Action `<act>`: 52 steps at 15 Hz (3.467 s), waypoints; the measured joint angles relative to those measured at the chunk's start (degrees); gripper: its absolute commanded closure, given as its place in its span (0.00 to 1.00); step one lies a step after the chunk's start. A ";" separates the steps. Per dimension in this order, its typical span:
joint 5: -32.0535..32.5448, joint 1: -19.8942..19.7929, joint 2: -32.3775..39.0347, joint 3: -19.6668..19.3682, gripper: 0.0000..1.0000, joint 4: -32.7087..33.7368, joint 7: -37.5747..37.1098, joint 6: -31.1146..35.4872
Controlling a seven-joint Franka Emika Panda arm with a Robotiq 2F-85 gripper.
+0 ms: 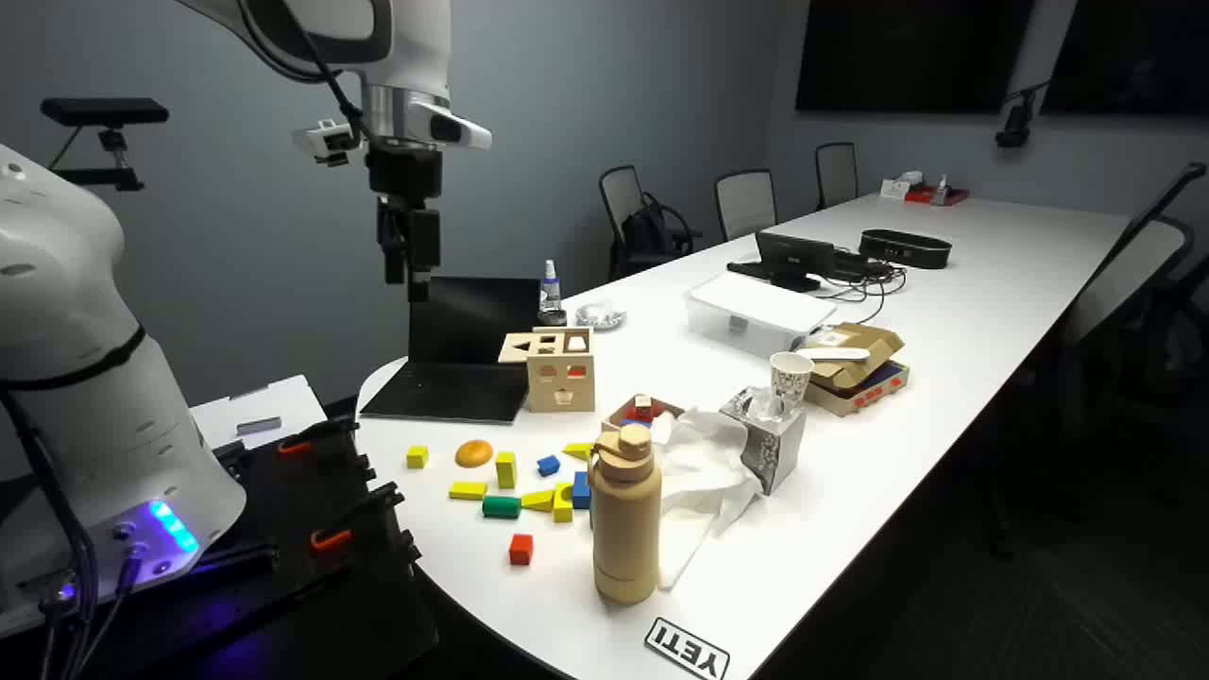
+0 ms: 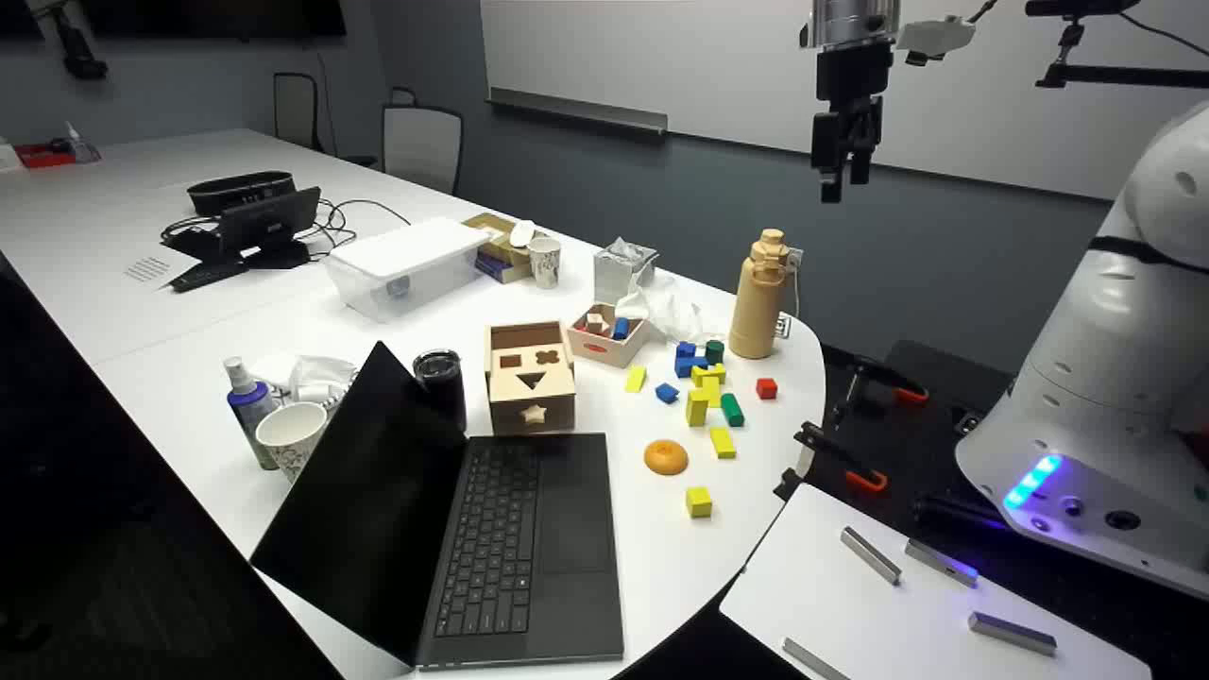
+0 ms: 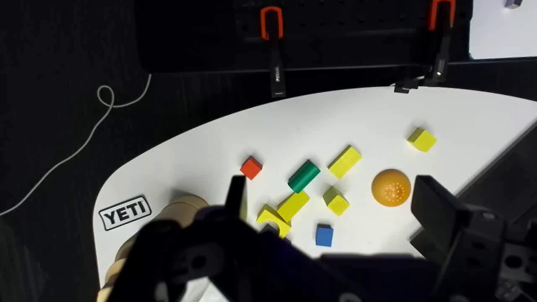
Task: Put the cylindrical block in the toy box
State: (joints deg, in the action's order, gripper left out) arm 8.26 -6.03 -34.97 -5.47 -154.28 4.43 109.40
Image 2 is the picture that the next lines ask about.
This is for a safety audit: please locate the red object on table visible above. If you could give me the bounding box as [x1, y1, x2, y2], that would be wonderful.
[15, 128, 97, 168]

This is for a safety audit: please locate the small wooden tray box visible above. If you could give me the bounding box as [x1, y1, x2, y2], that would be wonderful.
[568, 304, 650, 365]

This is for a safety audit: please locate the wooden shape sorter box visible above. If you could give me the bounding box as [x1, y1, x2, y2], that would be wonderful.
[483, 321, 578, 435]

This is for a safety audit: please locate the black clamp orange handle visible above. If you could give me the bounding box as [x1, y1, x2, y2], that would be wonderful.
[774, 424, 893, 498]

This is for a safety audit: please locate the yellow cube block near edge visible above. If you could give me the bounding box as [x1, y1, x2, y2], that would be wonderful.
[684, 487, 713, 517]

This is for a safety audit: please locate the small blue block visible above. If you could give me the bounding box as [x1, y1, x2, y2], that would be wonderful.
[655, 381, 680, 405]

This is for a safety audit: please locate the black open laptop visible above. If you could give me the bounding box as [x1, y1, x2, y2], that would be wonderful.
[255, 342, 624, 667]

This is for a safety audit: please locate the grey office chair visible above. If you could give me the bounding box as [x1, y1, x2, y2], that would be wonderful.
[383, 107, 466, 194]

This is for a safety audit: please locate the orange round disc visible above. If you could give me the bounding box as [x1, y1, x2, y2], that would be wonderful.
[641, 439, 688, 476]

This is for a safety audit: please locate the clear plastic storage bin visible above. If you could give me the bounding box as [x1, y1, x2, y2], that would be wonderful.
[325, 219, 483, 321]

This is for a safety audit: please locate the camera on boom arm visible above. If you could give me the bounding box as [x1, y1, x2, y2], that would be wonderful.
[1023, 0, 1209, 92]

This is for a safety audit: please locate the red block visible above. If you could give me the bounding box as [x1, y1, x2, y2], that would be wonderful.
[755, 376, 777, 399]

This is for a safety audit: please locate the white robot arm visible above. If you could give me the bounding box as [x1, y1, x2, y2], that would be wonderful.
[796, 0, 1209, 599]

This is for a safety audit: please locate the paper cup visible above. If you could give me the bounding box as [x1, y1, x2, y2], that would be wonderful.
[255, 399, 330, 476]

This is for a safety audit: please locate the dark green block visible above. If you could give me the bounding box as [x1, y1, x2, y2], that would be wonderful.
[704, 341, 724, 365]

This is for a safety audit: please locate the yellow block pair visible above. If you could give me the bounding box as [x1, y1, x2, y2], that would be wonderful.
[692, 361, 724, 409]

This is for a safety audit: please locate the small yellow block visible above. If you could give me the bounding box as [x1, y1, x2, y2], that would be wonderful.
[629, 365, 645, 391]

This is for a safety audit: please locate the yellow block by disc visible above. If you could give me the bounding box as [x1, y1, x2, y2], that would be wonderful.
[709, 425, 738, 459]

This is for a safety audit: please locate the yellow cylindrical block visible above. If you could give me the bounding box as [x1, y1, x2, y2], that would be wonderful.
[684, 389, 709, 425]

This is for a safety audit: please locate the clear plastic packaging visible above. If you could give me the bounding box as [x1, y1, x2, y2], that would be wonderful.
[592, 236, 658, 303]

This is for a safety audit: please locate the blue block cluster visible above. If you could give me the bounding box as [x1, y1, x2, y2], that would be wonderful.
[673, 341, 698, 376]

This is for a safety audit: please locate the black cylindrical can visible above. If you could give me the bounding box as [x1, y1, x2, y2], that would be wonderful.
[411, 350, 466, 425]

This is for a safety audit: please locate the cardboard box with items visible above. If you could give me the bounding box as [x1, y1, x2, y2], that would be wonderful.
[469, 212, 532, 283]

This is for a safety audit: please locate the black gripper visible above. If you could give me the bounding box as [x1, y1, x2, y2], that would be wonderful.
[811, 42, 893, 204]

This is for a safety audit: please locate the white board with metal bars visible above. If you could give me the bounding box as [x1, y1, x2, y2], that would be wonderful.
[723, 487, 1154, 680]

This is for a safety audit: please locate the spray bottle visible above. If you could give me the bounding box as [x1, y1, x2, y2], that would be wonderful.
[222, 353, 277, 471]

